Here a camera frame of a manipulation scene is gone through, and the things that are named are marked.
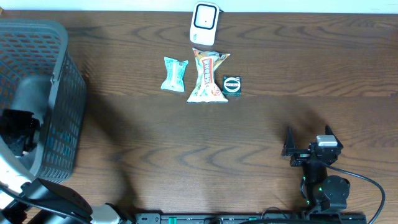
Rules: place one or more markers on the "white barcode scanner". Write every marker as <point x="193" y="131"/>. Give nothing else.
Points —
<point x="204" y="23"/>

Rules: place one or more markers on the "small green round-logo box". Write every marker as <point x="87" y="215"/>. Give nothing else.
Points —
<point x="231" y="86"/>

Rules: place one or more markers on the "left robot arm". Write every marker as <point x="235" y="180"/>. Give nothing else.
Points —
<point x="21" y="190"/>

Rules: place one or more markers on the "teal snack pack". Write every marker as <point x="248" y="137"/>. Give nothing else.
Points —
<point x="175" y="74"/>

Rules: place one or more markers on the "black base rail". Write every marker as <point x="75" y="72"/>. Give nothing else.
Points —
<point x="156" y="218"/>

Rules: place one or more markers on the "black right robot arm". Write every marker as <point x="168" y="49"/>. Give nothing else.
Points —
<point x="325" y="194"/>

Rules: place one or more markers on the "yellow snack bag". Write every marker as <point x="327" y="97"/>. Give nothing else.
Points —
<point x="206" y="90"/>

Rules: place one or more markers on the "blue mouthwash bottle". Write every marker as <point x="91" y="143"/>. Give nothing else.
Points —
<point x="62" y="142"/>

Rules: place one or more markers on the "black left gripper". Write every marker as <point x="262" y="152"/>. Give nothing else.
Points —
<point x="26" y="124"/>

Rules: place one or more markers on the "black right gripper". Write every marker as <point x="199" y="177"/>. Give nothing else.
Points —
<point x="301" y="155"/>

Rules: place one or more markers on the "grey plastic mesh basket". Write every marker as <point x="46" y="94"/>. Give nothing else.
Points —
<point x="39" y="75"/>

